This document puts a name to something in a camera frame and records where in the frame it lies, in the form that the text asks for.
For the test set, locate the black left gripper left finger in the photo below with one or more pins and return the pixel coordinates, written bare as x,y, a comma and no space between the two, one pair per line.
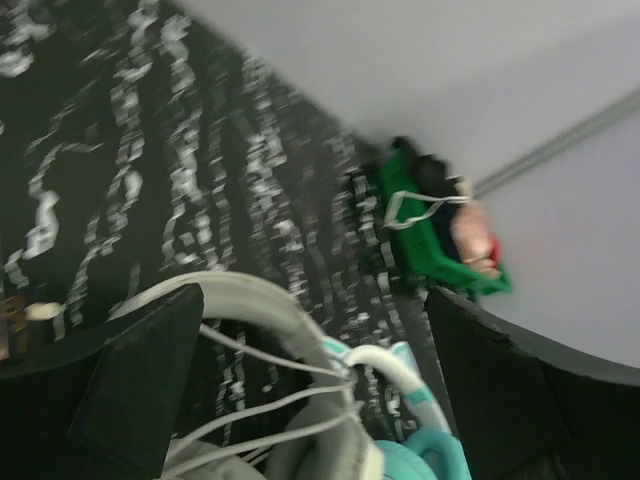
126,418

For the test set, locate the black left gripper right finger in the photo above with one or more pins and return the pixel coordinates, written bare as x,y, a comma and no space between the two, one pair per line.
507,418

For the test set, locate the red bra in bin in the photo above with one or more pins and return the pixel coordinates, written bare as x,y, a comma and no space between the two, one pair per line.
495,252

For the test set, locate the teal cat-ear headphones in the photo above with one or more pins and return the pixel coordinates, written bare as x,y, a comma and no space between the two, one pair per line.
431,452

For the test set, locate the white over-ear headphones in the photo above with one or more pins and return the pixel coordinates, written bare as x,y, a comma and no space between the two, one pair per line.
325,440

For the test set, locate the green plastic bin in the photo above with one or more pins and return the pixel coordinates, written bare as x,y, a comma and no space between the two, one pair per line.
420,246

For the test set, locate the black garment in bin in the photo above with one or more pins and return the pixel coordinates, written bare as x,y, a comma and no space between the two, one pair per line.
429,172

